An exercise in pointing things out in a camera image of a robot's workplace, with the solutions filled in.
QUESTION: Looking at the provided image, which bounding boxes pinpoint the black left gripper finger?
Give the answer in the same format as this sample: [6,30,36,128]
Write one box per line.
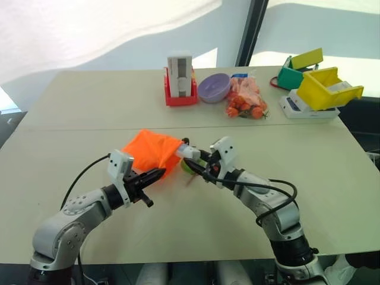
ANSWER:
[143,173,166,188]
[141,167,167,178]

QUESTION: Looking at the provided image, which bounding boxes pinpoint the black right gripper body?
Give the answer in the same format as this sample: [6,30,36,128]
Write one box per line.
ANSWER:
[202,150,223,182]

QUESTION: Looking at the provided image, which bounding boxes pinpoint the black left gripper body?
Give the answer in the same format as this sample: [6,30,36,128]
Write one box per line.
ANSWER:
[123,167,155,208]

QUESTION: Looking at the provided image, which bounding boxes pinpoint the orange fabric pouch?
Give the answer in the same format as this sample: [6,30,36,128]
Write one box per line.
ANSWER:
[121,128,185,181]

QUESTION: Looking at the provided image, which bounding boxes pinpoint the lime green round object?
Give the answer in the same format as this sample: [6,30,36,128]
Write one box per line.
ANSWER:
[180,159,206,175]

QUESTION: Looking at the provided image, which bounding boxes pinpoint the red plastic holder box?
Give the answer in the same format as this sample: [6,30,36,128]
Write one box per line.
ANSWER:
[164,66,200,107]

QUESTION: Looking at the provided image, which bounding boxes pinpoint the purple plastic bowl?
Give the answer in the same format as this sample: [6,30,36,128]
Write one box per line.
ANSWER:
[197,73,232,105]

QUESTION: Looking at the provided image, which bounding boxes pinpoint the clear bag of orange fruit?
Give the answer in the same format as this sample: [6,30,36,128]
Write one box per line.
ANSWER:
[224,69,271,121]

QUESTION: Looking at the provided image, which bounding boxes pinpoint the white grey carton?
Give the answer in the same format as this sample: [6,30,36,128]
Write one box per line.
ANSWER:
[166,50,194,99]

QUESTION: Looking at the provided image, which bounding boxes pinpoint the white digital scale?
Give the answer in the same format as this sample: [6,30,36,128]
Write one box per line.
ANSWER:
[278,88,341,120]

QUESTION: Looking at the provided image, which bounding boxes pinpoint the pale rounded shape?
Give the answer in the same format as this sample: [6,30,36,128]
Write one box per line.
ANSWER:
[216,261,254,285]

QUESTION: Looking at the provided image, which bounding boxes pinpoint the green storage bin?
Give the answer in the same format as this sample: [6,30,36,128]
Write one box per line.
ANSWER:
[277,56,305,91]

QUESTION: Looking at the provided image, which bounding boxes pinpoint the large yellow storage bin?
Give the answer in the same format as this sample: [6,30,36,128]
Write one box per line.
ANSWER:
[296,66,365,112]

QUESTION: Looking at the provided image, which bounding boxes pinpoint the dark low cabinet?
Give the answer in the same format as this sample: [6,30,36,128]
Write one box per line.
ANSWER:
[0,109,29,150]

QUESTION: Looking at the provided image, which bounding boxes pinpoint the small yellow storage bin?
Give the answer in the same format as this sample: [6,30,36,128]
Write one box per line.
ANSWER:
[289,47,325,72]

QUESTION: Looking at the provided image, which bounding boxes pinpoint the white crumpled cloth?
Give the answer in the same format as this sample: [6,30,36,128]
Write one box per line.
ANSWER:
[324,254,357,285]

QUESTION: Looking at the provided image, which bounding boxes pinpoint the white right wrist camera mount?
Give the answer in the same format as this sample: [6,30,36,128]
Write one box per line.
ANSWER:
[210,136,239,189]

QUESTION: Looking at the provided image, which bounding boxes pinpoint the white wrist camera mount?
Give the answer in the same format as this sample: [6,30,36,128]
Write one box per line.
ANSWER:
[107,149,135,208]
[210,136,239,189]

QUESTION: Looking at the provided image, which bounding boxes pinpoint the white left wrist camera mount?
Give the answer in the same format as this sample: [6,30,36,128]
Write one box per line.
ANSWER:
[107,149,135,208]

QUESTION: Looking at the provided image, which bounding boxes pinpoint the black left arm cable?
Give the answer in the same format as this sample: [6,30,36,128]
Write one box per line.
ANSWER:
[60,154,111,211]

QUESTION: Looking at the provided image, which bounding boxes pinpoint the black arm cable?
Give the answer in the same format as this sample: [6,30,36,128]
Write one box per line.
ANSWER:
[60,154,111,211]
[203,173,299,228]

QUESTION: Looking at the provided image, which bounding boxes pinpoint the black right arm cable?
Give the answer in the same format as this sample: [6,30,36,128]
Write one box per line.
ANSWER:
[203,173,299,228]

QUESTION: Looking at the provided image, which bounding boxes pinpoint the dark metal post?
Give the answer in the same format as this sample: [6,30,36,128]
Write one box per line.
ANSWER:
[235,0,270,68]

